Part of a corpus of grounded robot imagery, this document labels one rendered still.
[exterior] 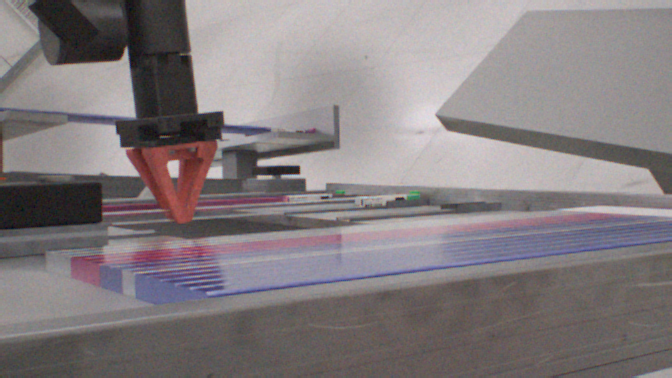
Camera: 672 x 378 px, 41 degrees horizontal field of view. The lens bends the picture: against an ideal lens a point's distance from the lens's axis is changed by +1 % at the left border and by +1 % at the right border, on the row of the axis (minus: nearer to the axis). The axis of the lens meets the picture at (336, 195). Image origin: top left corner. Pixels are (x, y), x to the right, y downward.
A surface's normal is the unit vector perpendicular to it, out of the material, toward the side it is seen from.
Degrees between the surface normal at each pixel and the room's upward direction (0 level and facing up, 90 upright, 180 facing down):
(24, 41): 90
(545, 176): 0
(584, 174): 0
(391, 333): 90
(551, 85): 0
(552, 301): 90
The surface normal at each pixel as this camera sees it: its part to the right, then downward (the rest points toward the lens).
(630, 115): -0.59, -0.66
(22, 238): 0.58, 0.04
